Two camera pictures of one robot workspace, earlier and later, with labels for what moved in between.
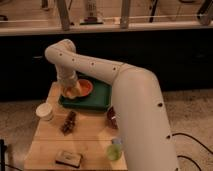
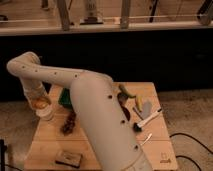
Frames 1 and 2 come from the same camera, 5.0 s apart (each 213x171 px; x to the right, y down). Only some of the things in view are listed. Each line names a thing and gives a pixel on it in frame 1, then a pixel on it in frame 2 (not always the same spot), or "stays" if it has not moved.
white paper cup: (44, 111) stays
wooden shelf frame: (42, 17) stays
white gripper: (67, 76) -> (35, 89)
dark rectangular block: (68, 158) stays
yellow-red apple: (72, 91) -> (41, 102)
